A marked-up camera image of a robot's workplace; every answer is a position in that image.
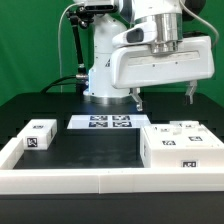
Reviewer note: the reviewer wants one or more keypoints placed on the white base marker plate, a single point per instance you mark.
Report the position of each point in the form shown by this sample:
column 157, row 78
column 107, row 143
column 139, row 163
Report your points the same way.
column 108, row 121

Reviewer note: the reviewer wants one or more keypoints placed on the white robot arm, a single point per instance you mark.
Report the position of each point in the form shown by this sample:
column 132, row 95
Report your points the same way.
column 161, row 22

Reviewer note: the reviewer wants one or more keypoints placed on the white cabinet top block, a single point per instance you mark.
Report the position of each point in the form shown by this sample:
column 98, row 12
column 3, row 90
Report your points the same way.
column 38, row 134

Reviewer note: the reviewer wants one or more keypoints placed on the white cabinet body box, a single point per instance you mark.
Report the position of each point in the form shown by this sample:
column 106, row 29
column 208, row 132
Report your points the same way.
column 181, row 157

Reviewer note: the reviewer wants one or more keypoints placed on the white cabinet door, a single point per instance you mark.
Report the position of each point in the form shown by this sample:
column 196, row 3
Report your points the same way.
column 195, row 135
column 164, row 136

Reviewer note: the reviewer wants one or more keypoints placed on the white U-shaped obstacle fence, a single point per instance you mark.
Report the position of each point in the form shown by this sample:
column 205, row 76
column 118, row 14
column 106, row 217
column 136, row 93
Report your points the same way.
column 108, row 180

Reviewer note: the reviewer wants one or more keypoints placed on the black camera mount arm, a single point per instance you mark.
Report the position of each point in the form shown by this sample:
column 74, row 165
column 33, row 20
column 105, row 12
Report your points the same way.
column 78, row 36

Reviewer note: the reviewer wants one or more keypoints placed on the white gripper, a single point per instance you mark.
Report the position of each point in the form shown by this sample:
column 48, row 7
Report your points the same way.
column 134, row 65

